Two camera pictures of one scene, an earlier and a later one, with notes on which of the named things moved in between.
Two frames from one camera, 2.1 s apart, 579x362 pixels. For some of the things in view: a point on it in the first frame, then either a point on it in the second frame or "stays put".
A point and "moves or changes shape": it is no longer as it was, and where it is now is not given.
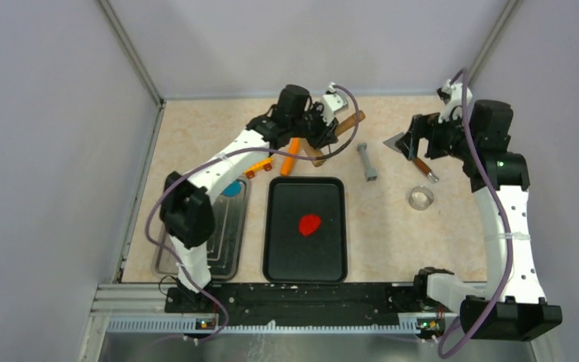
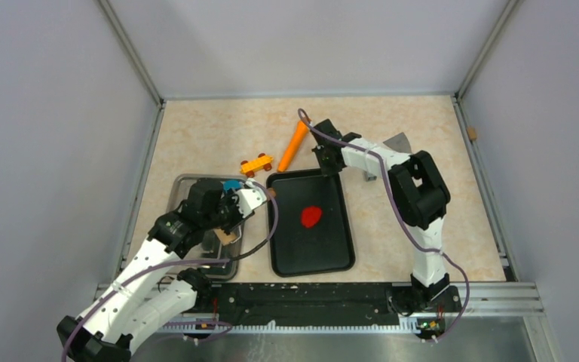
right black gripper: [427, 127] → [326, 170]
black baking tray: [290, 258] moves or changes shape
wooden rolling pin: [308, 151] → [222, 237]
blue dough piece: [232, 189] stays put
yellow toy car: [266, 164] stays put
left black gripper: [326, 133] → [231, 197]
